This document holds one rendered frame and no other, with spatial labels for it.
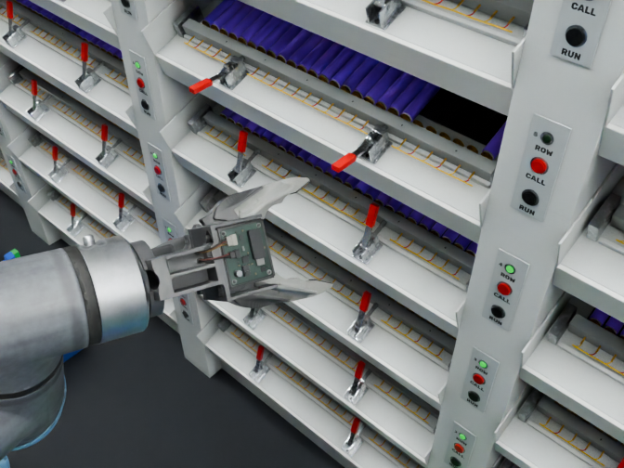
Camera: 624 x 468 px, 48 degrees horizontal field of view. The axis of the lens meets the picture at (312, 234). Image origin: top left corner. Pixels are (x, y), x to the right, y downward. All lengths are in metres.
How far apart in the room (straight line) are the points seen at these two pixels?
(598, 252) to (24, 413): 0.61
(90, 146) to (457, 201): 0.98
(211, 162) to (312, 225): 0.24
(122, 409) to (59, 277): 1.18
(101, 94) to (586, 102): 0.99
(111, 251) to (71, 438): 1.17
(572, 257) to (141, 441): 1.16
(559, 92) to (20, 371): 0.54
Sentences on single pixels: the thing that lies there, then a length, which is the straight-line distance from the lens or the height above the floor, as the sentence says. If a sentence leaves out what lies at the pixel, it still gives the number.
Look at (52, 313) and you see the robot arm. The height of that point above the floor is 1.01.
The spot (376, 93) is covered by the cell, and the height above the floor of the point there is 0.93.
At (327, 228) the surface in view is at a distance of 1.08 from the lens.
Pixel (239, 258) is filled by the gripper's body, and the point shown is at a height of 0.99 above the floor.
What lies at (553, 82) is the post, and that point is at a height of 1.10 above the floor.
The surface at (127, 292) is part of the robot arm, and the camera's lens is 0.61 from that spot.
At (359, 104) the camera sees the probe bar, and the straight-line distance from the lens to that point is 0.95.
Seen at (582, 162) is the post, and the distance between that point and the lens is 0.74.
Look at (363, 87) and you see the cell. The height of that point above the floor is 0.93.
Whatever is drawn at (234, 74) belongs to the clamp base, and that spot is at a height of 0.91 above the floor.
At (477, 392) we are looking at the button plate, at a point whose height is 0.60.
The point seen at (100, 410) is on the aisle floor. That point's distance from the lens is 1.78.
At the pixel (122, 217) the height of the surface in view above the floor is 0.36.
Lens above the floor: 1.45
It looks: 44 degrees down
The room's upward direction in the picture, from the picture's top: straight up
